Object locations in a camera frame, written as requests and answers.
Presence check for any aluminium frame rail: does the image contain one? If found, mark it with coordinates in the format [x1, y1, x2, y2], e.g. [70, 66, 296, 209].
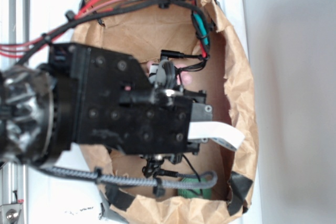
[1, 0, 29, 223]

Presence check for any metal corner bracket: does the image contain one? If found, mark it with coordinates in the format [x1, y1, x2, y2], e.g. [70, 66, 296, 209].
[0, 203, 24, 224]

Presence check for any white flat ribbon cable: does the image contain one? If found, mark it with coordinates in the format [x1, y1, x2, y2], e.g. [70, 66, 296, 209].
[187, 121, 246, 151]

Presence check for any grey braided cable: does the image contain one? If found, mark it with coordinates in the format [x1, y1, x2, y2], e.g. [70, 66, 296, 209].
[39, 166, 218, 190]

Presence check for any green dimpled ball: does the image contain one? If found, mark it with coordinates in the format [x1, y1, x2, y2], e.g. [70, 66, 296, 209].
[177, 178, 212, 200]

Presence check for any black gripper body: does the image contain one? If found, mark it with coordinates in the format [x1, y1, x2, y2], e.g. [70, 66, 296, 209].
[48, 43, 212, 156]

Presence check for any brown paper-lined cardboard box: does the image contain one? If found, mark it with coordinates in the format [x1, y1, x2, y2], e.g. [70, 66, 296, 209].
[72, 0, 259, 223]

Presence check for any pink plush toy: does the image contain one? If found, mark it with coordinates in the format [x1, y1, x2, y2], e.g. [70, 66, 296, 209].
[146, 60, 193, 86]

